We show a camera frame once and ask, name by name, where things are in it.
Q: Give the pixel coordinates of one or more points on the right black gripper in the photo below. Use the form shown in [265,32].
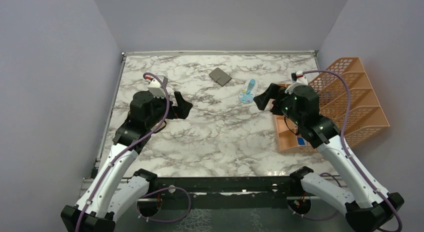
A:
[273,91]

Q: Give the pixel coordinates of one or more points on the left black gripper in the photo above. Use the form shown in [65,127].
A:
[183,106]

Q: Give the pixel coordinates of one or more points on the taupe leather card holder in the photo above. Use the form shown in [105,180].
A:
[219,76]

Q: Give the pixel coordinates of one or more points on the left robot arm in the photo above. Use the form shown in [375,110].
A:
[102,204]

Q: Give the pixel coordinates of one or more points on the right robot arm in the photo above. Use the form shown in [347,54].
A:
[367,205]

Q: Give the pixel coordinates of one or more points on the blue item in organizer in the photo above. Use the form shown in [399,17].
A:
[301,141]

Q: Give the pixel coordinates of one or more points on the orange plastic file organizer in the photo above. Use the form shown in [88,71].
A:
[366,117]

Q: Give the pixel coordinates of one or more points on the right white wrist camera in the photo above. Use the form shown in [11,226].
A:
[298,79]

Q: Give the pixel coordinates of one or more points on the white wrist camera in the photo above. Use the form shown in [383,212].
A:
[298,79]
[155,88]

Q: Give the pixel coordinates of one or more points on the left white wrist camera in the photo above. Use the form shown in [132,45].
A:
[155,88]

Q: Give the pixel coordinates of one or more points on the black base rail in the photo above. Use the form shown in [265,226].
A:
[214,193]

